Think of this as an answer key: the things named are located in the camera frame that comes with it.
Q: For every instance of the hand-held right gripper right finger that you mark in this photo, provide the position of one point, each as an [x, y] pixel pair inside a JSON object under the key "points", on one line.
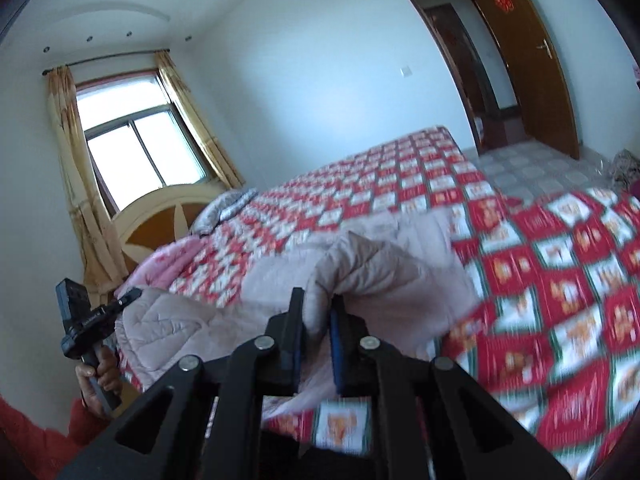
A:
{"points": [[339, 355]]}

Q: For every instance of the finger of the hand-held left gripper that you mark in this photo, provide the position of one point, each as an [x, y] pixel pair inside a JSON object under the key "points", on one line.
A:
{"points": [[130, 298]]}

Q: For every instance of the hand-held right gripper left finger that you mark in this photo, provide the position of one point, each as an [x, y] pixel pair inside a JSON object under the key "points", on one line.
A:
{"points": [[298, 355]]}

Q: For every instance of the pale pink quilted jacket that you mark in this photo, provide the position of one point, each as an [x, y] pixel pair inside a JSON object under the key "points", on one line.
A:
{"points": [[390, 280]]}

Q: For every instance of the person's left forearm red sleeve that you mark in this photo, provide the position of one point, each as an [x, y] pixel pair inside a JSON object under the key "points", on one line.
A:
{"points": [[50, 440]]}

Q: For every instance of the clothes pile on floor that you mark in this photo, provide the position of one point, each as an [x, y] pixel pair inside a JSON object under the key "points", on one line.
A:
{"points": [[627, 170]]}

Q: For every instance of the person's left hand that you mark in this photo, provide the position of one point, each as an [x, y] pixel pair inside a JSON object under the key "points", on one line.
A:
{"points": [[107, 375]]}

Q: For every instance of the pink folded quilt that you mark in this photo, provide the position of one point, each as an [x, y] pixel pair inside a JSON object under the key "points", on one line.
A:
{"points": [[160, 265]]}

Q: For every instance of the wooden bed headboard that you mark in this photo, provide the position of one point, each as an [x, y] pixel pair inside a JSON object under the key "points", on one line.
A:
{"points": [[150, 225]]}

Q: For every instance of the striped pillow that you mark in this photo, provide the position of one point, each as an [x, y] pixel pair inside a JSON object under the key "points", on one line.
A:
{"points": [[225, 210]]}

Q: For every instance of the window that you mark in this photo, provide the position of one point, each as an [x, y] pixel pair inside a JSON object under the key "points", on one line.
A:
{"points": [[145, 145]]}

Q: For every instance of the red checked printed blanket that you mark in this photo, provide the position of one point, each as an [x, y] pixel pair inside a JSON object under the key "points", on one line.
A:
{"points": [[550, 285]]}

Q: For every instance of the black curtain rod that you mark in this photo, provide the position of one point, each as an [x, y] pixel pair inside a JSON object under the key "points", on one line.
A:
{"points": [[105, 60]]}

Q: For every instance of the brown wooden door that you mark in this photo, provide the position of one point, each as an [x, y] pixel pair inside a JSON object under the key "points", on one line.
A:
{"points": [[530, 60]]}

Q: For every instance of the white wall switch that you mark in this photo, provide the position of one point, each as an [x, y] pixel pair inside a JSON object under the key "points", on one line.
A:
{"points": [[407, 71]]}

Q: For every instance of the dark wooden door frame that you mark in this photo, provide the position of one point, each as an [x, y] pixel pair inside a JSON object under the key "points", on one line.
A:
{"points": [[440, 45]]}

